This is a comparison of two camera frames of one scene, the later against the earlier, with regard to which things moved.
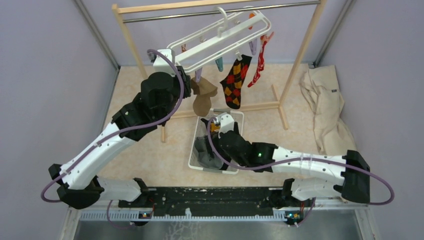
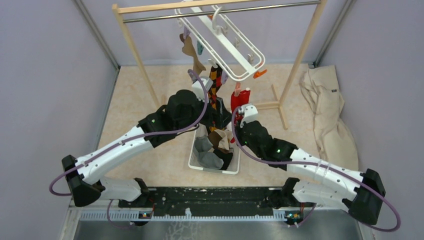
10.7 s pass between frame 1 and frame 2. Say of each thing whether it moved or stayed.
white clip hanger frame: moved
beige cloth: stayed
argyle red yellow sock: moved
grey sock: stayed
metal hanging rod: stayed
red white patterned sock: moved
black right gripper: moved
